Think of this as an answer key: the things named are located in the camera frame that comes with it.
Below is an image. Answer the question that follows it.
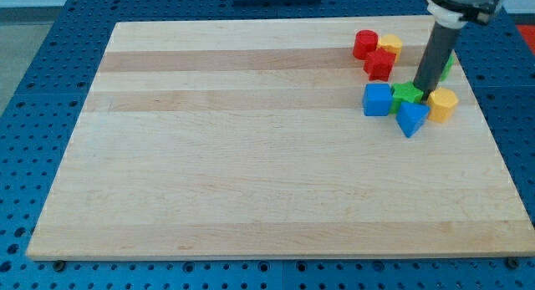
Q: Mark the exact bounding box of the red star block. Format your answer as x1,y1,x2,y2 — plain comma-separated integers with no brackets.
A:
364,48,396,81

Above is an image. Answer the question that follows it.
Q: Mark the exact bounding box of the green circle block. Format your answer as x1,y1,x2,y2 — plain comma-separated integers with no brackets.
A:
440,53,456,82

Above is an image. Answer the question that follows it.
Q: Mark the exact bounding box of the red cylinder block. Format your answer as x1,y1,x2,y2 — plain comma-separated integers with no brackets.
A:
352,29,379,60

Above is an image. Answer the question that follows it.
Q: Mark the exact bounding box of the blue cube block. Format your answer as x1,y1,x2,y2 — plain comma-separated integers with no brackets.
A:
362,83,393,116

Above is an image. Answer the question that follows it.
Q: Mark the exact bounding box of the green star block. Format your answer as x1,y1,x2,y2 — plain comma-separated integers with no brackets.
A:
389,81,424,114

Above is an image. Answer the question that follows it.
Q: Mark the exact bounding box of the wooden board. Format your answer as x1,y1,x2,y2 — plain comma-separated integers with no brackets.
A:
27,16,534,261

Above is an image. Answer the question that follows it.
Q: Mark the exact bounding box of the grey pusher rod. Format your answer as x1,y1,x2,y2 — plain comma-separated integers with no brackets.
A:
413,23,461,100

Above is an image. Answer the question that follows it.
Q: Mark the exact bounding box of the yellow heart block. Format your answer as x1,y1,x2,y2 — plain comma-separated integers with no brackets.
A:
377,34,403,63

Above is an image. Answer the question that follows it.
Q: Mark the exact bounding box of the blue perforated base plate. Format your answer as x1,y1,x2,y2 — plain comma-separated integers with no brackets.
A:
1,0,534,289

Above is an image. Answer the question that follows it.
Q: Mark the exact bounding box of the blue triangle block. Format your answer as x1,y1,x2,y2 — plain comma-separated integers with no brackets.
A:
396,102,431,138

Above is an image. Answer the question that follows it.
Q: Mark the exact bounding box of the yellow hexagon block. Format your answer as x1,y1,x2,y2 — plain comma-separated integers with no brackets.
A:
427,87,459,123

